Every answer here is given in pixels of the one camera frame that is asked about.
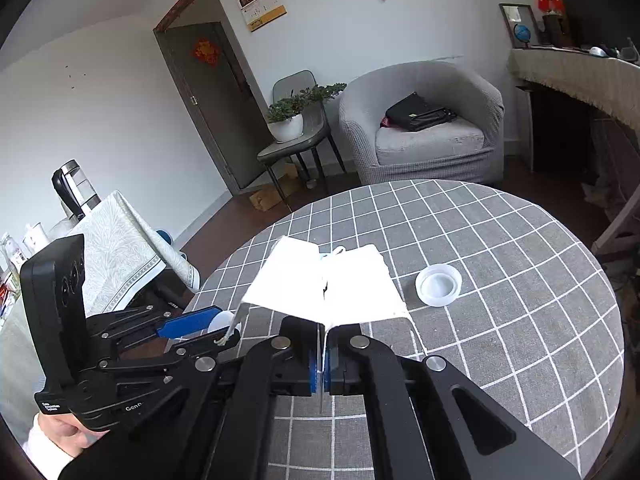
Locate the person's left hand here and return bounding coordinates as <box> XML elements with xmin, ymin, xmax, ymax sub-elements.
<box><xmin>37</xmin><ymin>413</ymin><xmax>106</xmax><ymax>457</ymax></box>

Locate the grey armchair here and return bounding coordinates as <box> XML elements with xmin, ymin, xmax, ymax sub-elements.
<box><xmin>338</xmin><ymin>61</ymin><xmax>504</xmax><ymax>184</ymax></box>

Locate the black monitor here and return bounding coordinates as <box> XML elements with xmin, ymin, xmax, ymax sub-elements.
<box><xmin>563</xmin><ymin>0</ymin><xmax>639</xmax><ymax>49</ymax></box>

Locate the electric kettle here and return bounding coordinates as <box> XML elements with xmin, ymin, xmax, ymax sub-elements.
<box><xmin>51</xmin><ymin>159</ymin><xmax>101</xmax><ymax>222</ymax></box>

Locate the potted green plant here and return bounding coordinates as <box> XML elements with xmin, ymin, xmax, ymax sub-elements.
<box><xmin>266</xmin><ymin>82</ymin><xmax>347</xmax><ymax>144</ymax></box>

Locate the grey door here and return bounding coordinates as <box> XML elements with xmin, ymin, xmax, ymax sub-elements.
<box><xmin>153</xmin><ymin>0</ymin><xmax>272</xmax><ymax>195</ymax></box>

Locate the white patterned tablecloth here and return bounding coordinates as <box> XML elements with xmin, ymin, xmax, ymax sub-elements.
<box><xmin>68</xmin><ymin>191</ymin><xmax>201</xmax><ymax>316</ymax></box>

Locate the red door decoration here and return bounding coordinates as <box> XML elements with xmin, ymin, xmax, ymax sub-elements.
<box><xmin>192</xmin><ymin>38</ymin><xmax>221</xmax><ymax>67</ymax></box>

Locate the torn white cardboard box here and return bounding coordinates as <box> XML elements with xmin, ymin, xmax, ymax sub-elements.
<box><xmin>217</xmin><ymin>236</ymin><xmax>423</xmax><ymax>393</ymax></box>

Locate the grey dining chair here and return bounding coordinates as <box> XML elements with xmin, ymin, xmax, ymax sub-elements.
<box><xmin>257</xmin><ymin>70</ymin><xmax>347</xmax><ymax>205</ymax></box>

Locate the grey checked tablecloth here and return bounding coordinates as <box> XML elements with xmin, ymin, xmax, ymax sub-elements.
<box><xmin>191</xmin><ymin>180</ymin><xmax>625</xmax><ymax>474</ymax></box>

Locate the wall calendar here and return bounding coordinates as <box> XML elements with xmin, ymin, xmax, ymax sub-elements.
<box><xmin>236</xmin><ymin>0</ymin><xmax>286</xmax><ymax>32</ymax></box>

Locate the black handbag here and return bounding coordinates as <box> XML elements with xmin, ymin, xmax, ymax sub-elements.
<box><xmin>381</xmin><ymin>92</ymin><xmax>457</xmax><ymax>132</ymax></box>

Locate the white plastic lid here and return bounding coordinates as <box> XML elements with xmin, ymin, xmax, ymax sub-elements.
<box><xmin>414</xmin><ymin>264</ymin><xmax>462</xmax><ymax>308</ymax></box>

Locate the flat cardboard box on floor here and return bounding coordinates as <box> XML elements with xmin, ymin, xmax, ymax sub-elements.
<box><xmin>250</xmin><ymin>162</ymin><xmax>302</xmax><ymax>212</ymax></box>

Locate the small blue globe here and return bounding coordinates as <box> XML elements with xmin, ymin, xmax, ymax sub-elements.
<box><xmin>513</xmin><ymin>23</ymin><xmax>532</xmax><ymax>49</ymax></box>

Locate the beige fringed table runner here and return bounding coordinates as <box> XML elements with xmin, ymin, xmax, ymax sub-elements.
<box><xmin>508</xmin><ymin>48</ymin><xmax>640</xmax><ymax>133</ymax></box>

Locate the framed picture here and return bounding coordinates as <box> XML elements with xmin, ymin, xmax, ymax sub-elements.
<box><xmin>499</xmin><ymin>3</ymin><xmax>541</xmax><ymax>49</ymax></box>

